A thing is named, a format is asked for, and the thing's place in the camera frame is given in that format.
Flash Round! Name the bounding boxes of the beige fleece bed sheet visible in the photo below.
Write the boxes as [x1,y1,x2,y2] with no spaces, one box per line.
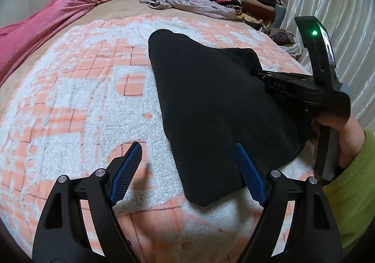
[0,0,244,117]

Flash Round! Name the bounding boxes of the pink velvet comforter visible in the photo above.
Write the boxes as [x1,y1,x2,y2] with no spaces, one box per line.
[1,0,111,84]

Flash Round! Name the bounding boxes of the person's right hand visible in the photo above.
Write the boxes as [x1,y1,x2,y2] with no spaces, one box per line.
[310,112,365,168]

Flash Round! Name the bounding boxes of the shiny white curtain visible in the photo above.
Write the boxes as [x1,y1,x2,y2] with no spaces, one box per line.
[282,0,374,130]

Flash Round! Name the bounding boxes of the lime green sleeve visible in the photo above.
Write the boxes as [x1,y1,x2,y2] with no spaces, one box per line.
[323,130,375,255]

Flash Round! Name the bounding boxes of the orange white plaid blanket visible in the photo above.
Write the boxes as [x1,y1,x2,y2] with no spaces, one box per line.
[1,14,304,262]

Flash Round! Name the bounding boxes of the purple clothes in bag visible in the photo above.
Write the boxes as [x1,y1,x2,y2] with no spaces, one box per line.
[265,28,302,59]

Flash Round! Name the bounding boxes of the black sweater orange cuffs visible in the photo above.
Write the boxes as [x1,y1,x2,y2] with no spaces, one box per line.
[148,29,312,207]

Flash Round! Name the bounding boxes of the lilac crumpled garment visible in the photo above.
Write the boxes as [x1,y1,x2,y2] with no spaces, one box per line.
[139,0,240,20]

